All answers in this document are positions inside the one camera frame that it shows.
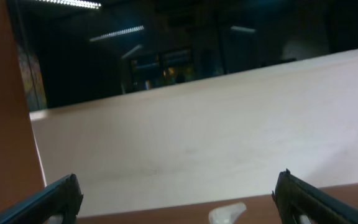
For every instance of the purple hand soap pump bottle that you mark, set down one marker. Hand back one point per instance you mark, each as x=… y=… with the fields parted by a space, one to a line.
x=227 y=214

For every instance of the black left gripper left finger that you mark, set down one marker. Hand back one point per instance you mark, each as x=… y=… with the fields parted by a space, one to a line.
x=62 y=198

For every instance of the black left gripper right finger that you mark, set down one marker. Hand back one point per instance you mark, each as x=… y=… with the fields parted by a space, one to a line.
x=300 y=202

